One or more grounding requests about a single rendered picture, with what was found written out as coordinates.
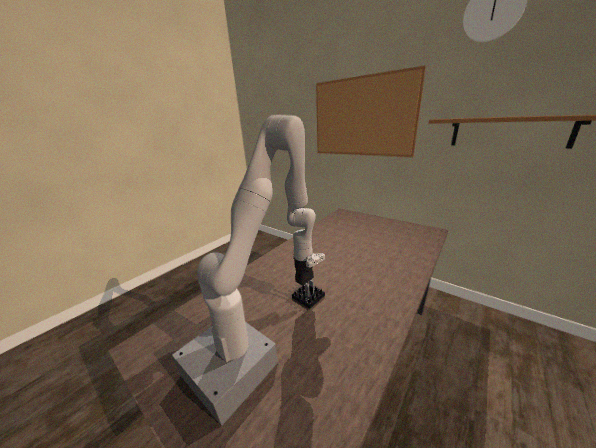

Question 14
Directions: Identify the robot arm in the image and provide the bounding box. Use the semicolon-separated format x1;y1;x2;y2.
197;115;316;363

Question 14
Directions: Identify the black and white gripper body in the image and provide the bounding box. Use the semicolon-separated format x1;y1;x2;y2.
293;246;325;285

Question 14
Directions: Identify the black knob box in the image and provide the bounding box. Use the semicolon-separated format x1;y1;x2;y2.
292;285;325;308

